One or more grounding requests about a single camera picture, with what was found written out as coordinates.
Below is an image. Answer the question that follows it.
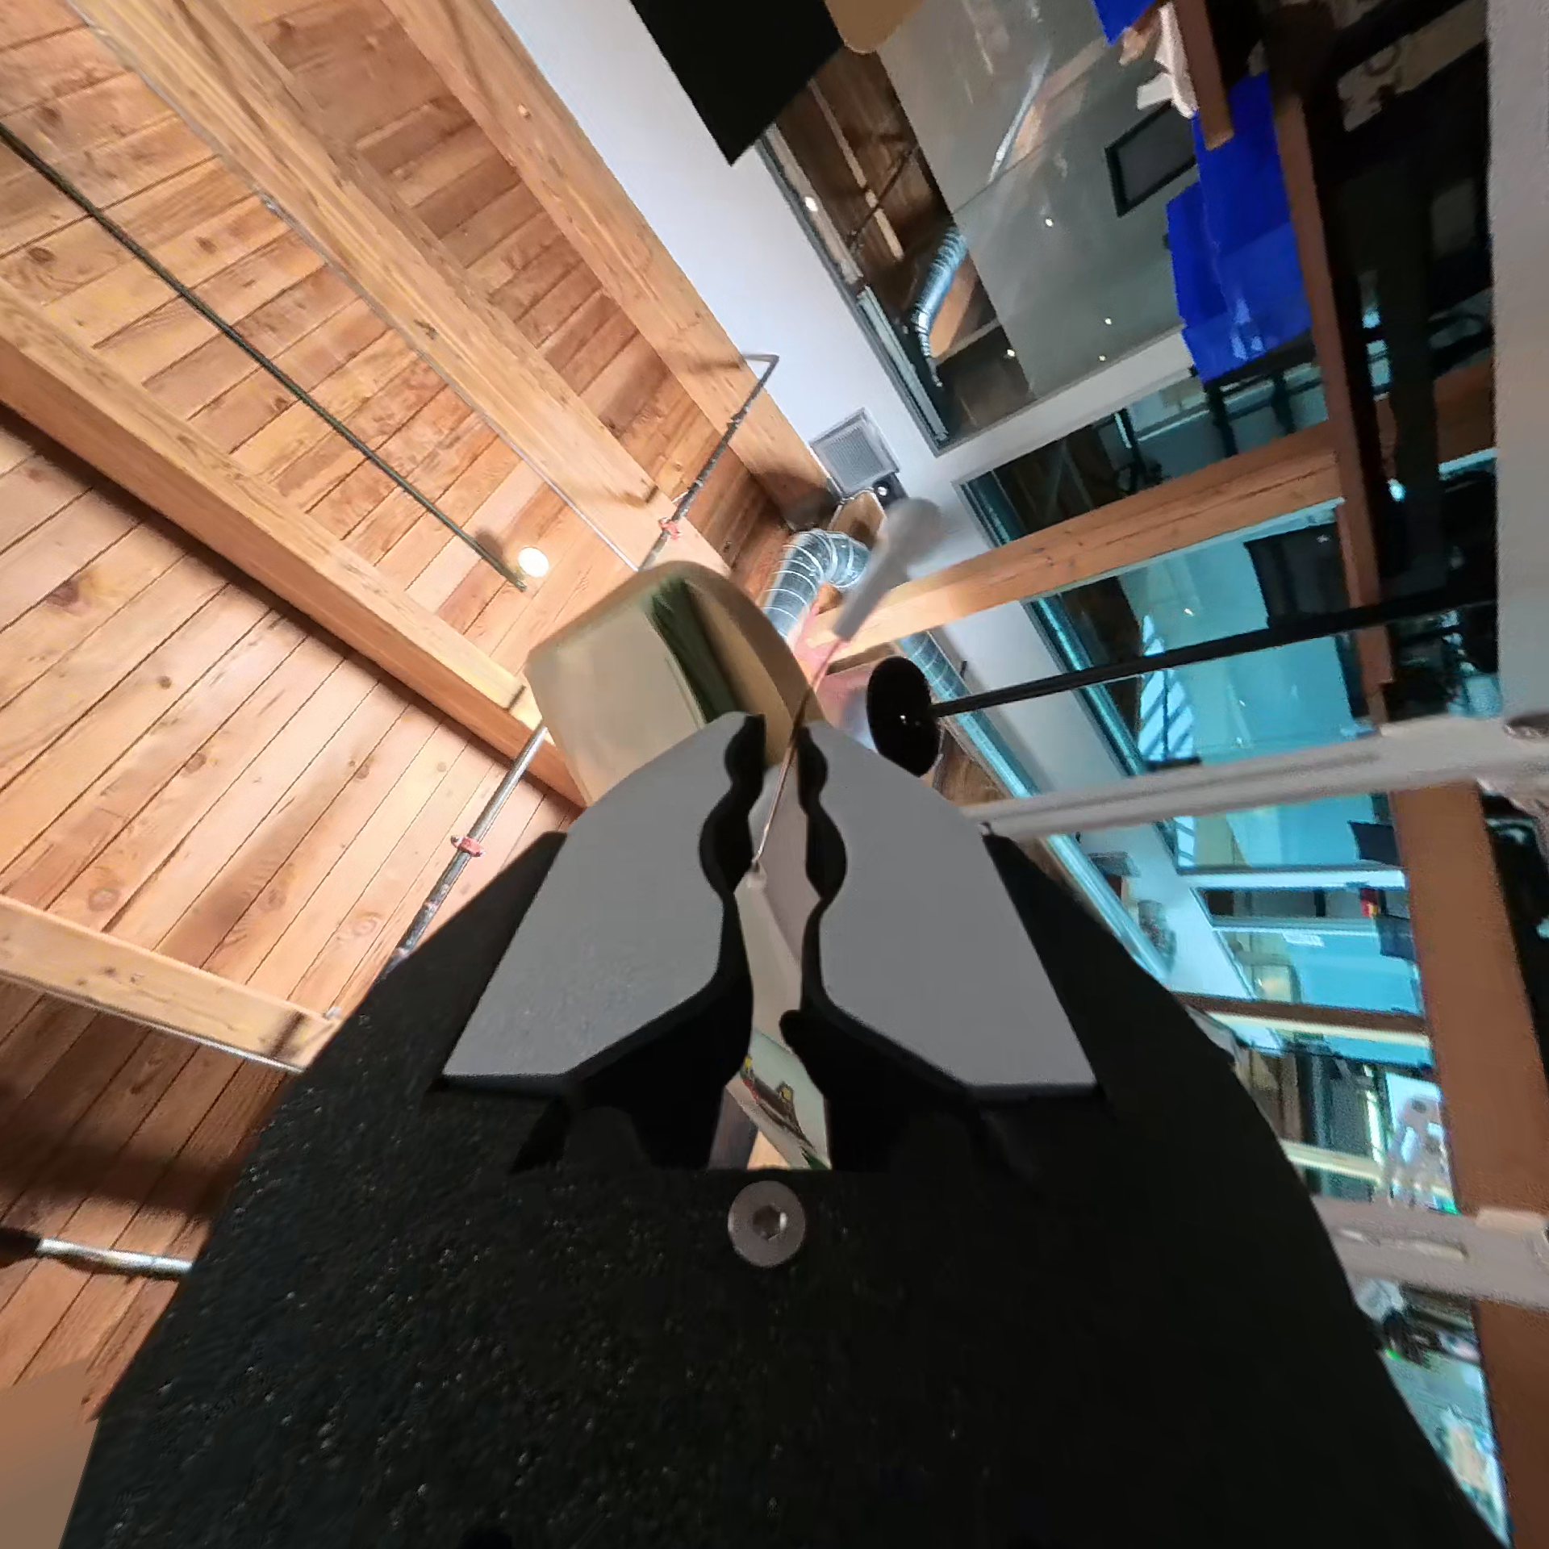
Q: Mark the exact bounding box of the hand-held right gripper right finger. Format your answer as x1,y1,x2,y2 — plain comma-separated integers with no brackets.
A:
782,722,1100,1172

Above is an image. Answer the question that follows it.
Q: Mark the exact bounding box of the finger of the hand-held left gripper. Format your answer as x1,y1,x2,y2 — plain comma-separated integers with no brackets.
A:
828,497,947,644

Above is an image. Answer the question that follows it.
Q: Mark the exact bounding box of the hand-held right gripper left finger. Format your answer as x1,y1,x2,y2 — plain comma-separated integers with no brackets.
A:
441,713,769,1170

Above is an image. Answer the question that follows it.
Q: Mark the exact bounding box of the toy instruction booklet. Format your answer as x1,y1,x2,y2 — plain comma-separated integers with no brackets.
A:
522,559,840,1174

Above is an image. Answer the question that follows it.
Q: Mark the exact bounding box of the wooden edged office desk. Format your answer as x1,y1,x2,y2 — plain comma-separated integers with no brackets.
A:
1162,0,1527,1549

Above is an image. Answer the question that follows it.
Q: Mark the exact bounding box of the black floor lamp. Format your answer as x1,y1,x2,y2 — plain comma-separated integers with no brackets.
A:
865,591,1503,779

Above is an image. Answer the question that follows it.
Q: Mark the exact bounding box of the wooden pillar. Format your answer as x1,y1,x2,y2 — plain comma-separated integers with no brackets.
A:
836,445,1345,661

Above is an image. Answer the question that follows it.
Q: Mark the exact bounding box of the glass office partition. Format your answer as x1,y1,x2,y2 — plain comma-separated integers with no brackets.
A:
956,454,1503,1212

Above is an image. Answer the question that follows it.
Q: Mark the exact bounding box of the interior glass window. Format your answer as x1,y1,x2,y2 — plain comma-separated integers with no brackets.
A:
757,0,1201,456

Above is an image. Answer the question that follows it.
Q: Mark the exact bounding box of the silver ventilation duct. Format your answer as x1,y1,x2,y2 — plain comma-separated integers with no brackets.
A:
762,526,982,740

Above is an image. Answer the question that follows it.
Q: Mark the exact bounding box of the wall air vent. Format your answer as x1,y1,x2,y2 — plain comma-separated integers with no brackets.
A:
808,410,904,499

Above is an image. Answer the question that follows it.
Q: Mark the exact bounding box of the black wall screen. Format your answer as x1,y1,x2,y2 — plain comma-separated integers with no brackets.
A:
629,0,845,169

